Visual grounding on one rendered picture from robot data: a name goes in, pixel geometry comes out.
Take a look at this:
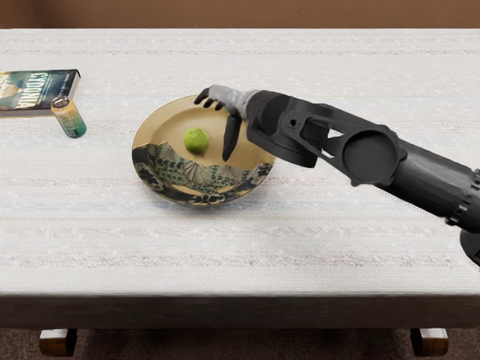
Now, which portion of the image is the green round fruit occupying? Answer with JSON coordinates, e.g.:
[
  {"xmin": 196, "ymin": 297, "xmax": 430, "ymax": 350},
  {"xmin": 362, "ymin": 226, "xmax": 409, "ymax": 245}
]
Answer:
[{"xmin": 182, "ymin": 127, "xmax": 209, "ymax": 155}]

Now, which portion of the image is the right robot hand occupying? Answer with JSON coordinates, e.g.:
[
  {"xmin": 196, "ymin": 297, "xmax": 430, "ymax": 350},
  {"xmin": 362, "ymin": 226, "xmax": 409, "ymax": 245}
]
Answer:
[{"xmin": 193, "ymin": 84, "xmax": 253, "ymax": 163}]

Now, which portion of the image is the paperback book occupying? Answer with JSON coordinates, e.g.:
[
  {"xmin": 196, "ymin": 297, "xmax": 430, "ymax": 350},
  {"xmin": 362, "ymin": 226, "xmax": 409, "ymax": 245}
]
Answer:
[{"xmin": 0, "ymin": 68, "xmax": 83, "ymax": 119}]

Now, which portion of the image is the golden patterned plate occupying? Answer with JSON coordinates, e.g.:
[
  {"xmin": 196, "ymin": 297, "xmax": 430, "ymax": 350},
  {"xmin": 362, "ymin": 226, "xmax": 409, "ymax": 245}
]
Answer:
[{"xmin": 131, "ymin": 94, "xmax": 277, "ymax": 206}]

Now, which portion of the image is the green drink can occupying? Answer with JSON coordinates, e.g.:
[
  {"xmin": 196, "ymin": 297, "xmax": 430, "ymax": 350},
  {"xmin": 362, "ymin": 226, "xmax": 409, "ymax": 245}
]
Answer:
[{"xmin": 50, "ymin": 96, "xmax": 88, "ymax": 139}]

